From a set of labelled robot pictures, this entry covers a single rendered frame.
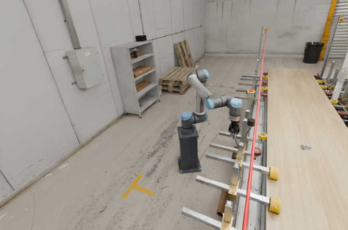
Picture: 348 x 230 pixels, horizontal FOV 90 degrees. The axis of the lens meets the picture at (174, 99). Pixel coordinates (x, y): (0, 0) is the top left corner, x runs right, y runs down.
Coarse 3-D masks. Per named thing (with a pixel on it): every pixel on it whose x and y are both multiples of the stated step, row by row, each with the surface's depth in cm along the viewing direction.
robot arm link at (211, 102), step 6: (192, 72) 189; (186, 78) 189; (192, 78) 181; (192, 84) 178; (198, 84) 168; (198, 90) 164; (204, 90) 158; (204, 96) 154; (210, 96) 148; (210, 102) 142; (216, 102) 143; (222, 102) 144; (210, 108) 144
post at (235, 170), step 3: (234, 165) 110; (237, 165) 109; (234, 168) 110; (237, 168) 109; (234, 171) 111; (237, 171) 110; (234, 174) 112; (237, 174) 110; (234, 177) 113; (237, 177) 112; (234, 180) 114; (237, 180) 113; (231, 183) 116; (234, 183) 115; (231, 201) 123; (234, 201) 122; (234, 204) 123; (234, 207) 124
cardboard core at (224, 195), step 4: (224, 192) 207; (224, 196) 202; (220, 200) 199; (224, 200) 198; (220, 204) 195; (224, 204) 195; (220, 208) 190; (224, 208) 192; (216, 212) 190; (220, 212) 193; (220, 216) 190
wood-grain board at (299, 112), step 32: (288, 96) 237; (320, 96) 230; (288, 128) 175; (320, 128) 171; (288, 160) 139; (320, 160) 137; (288, 192) 115; (320, 192) 114; (288, 224) 98; (320, 224) 97
